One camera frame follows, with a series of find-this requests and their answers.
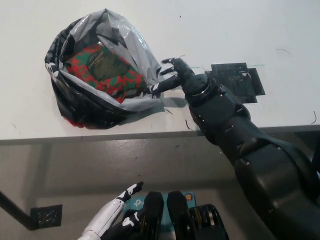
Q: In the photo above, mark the black tape patch on table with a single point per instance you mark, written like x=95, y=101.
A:
x=237, y=80

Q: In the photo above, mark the black table leg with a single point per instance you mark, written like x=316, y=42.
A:
x=15, y=210

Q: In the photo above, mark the black plastic bag grey inside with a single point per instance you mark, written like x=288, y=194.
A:
x=82, y=112

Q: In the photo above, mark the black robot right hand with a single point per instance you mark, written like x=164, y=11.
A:
x=192, y=81

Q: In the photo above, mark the black floor tape patch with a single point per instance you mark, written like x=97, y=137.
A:
x=47, y=215

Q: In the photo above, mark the red green coffee bean bag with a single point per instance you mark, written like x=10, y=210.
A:
x=100, y=67

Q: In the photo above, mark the dark rounded object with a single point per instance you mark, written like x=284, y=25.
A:
x=316, y=162

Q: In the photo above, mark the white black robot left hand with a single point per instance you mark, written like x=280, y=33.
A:
x=105, y=217

